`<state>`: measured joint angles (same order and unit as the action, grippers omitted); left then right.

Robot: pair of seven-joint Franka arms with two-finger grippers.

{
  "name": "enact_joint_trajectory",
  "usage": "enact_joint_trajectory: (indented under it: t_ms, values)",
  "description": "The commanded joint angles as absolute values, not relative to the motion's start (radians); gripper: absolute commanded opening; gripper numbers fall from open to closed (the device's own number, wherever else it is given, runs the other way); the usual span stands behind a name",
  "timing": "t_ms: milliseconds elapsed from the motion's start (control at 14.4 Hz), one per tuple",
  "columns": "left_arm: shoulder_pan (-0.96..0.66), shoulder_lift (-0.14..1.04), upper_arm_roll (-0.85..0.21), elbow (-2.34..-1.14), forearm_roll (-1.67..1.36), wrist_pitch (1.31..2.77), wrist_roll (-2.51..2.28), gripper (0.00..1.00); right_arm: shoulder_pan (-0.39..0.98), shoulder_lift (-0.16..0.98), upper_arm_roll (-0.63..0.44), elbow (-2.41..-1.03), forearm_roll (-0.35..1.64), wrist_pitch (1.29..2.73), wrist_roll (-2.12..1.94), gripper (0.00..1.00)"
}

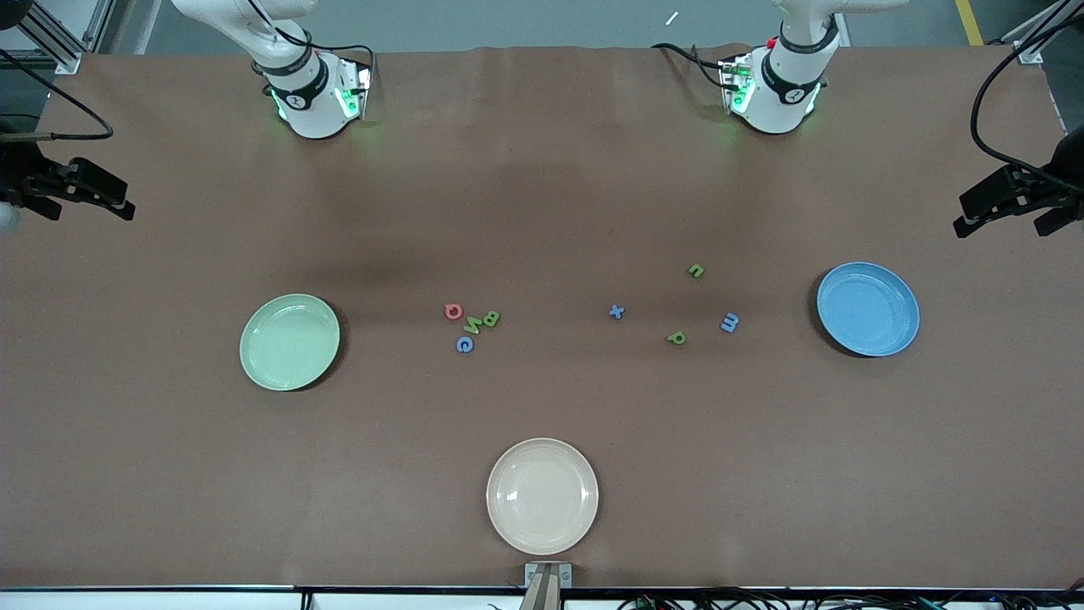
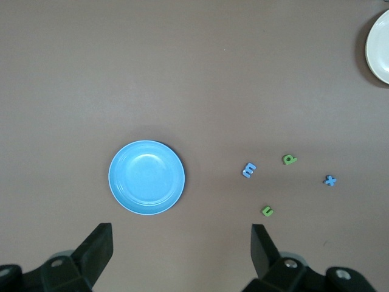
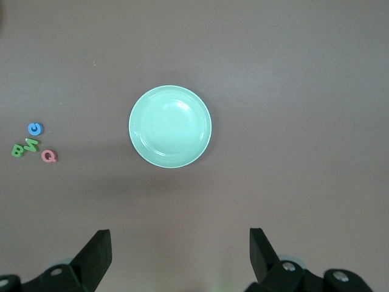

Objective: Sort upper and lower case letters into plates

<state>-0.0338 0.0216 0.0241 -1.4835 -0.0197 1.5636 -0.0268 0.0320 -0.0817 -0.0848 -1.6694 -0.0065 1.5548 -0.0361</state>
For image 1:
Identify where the brown table mat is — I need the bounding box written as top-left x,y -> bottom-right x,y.
0,44 -> 1084,591

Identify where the grey arm base connector box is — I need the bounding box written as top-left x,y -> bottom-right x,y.
720,55 -> 756,115
335,61 -> 373,121

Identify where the black cable bundle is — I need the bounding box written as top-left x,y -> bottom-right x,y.
618,585 -> 1084,610

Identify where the light green plate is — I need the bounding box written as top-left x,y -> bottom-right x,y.
240,294 -> 341,392

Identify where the blue plate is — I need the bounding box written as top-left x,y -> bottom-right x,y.
816,262 -> 921,358

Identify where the black base power cable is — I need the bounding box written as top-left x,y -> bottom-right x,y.
650,42 -> 731,90
318,44 -> 375,77

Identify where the aluminium frame profile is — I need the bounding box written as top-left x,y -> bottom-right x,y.
17,0 -> 115,75
1004,0 -> 1084,64

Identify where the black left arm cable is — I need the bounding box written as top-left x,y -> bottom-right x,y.
970,0 -> 1084,175

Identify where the cream plate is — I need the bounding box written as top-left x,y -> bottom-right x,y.
486,437 -> 600,557

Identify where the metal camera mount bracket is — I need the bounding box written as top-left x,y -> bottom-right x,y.
523,562 -> 573,610

